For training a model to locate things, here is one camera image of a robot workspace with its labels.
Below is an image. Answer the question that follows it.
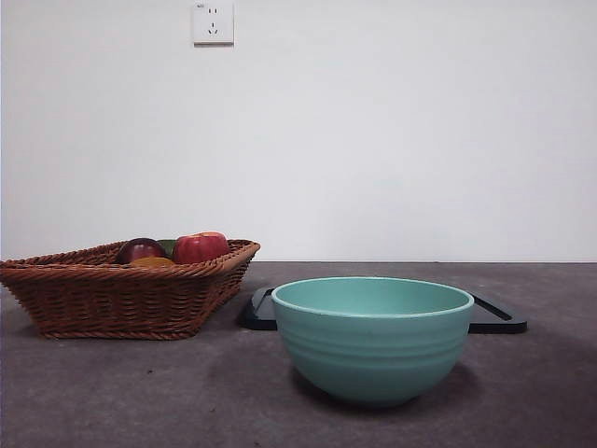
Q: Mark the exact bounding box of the white wall socket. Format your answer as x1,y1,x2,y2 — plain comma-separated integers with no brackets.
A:
193,1,235,47

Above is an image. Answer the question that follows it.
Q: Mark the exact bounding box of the dark red apple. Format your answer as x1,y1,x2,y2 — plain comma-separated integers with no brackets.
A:
115,237,168,266

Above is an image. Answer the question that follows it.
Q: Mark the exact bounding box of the dark rectangular tray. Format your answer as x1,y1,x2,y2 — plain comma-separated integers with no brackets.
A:
238,287,528,335

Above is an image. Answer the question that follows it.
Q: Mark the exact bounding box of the teal ceramic bowl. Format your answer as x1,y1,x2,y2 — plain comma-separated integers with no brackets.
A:
271,275,476,405

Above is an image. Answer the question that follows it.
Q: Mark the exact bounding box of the orange-yellow oval fruit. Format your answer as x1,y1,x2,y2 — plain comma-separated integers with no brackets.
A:
128,256,176,269

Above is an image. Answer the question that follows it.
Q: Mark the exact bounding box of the brown wicker basket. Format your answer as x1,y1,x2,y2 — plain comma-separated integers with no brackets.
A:
0,238,261,341

